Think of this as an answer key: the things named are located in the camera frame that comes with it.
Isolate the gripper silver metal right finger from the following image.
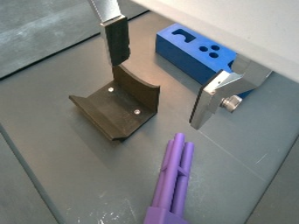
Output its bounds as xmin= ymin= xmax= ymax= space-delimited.
xmin=189 ymin=55 xmax=272 ymax=130

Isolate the blue foam shape board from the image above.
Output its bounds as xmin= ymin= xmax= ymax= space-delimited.
xmin=154 ymin=23 xmax=255 ymax=99

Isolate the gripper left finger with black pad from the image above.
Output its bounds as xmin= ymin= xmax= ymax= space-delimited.
xmin=88 ymin=0 xmax=129 ymax=67

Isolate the purple three prong object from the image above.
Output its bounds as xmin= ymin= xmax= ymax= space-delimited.
xmin=144 ymin=133 xmax=193 ymax=224

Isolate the black curved fixture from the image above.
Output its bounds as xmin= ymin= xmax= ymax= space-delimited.
xmin=69 ymin=65 xmax=160 ymax=141

